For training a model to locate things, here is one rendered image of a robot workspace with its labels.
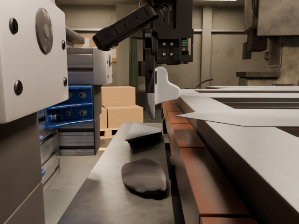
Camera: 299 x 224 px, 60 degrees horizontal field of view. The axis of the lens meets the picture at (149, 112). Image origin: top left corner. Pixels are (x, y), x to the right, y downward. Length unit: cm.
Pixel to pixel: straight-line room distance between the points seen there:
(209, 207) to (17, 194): 17
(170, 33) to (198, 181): 25
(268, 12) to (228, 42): 522
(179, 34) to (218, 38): 928
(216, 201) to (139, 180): 35
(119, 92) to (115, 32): 371
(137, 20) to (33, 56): 27
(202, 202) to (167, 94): 25
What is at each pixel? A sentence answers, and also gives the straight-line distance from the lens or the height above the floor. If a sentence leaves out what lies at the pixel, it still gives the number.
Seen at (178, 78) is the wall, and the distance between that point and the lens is 932.
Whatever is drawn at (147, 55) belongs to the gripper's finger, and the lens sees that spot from 42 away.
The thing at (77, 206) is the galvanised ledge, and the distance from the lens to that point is 54.
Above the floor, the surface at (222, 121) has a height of 86.
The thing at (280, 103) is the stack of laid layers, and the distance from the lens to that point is 89.
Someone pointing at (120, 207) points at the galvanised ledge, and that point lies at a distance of 53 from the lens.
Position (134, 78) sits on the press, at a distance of 667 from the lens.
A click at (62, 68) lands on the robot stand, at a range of 27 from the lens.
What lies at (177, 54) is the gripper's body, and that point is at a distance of 44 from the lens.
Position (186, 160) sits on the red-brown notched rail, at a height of 83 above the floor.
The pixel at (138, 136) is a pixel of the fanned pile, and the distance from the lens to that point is 88.
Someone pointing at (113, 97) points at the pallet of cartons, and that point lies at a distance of 413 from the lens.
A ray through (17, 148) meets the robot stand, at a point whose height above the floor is 87.
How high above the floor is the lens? 93
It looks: 9 degrees down
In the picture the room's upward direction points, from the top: straight up
